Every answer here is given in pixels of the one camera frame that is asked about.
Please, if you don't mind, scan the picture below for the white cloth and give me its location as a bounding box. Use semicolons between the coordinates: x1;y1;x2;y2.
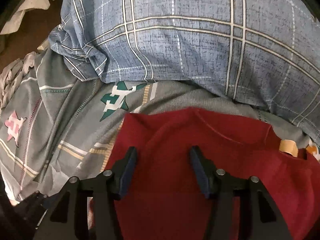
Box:
0;0;67;35

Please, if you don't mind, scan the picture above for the red knit sweater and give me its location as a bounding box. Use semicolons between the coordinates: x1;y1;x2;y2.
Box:
89;106;320;240

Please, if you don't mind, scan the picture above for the blue plaid pillow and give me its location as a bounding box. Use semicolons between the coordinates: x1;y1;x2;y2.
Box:
49;0;320;143

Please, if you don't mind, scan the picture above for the pale grey crumpled cloth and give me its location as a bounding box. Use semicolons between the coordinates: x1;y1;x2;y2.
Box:
0;51;38;109

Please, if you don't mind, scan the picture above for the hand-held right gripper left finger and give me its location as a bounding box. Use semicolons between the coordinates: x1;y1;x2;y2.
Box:
32;146;138;240

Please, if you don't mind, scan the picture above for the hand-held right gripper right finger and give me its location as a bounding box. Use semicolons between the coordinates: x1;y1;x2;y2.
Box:
189;145;293;240

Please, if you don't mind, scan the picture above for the grey star-print bedsheet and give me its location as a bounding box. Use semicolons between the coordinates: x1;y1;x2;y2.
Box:
0;51;320;203

